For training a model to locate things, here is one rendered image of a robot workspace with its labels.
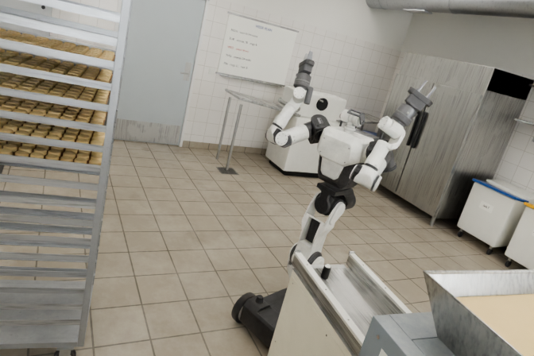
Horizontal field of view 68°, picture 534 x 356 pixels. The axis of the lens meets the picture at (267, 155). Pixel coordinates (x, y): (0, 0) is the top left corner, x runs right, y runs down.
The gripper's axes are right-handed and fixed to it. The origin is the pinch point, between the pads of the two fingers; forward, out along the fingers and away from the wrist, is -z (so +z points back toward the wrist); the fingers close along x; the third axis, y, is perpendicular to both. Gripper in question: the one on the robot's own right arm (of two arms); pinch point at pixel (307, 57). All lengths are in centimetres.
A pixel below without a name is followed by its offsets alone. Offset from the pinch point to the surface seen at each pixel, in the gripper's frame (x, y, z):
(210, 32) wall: -324, 16, -127
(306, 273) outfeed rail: 48, -2, 110
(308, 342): 56, -6, 134
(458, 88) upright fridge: -170, -270, -113
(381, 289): 59, -32, 109
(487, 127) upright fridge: -155, -310, -74
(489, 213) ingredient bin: -146, -324, 28
